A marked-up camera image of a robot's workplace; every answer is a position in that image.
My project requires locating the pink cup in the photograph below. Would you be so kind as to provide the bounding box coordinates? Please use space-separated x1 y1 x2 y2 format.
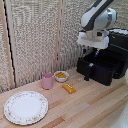
41 72 55 90

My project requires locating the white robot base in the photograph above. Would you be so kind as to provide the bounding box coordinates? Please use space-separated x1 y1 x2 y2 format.
112 105 128 128

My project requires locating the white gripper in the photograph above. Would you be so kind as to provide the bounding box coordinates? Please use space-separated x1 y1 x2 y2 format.
76 30 110 58

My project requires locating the yellow food in bowl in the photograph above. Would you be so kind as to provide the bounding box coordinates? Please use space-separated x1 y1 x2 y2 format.
55 71 68 79

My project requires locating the woven folding screen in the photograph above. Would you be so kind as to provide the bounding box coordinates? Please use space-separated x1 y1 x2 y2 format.
0 0 128 94

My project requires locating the yellow food piece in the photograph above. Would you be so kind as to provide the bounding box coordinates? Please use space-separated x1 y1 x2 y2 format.
62 83 77 95

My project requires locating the white floral rim plate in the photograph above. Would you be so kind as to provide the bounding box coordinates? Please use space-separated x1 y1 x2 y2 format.
3 90 50 126

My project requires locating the small white bowl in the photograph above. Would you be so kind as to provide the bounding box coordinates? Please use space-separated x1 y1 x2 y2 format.
53 70 70 83

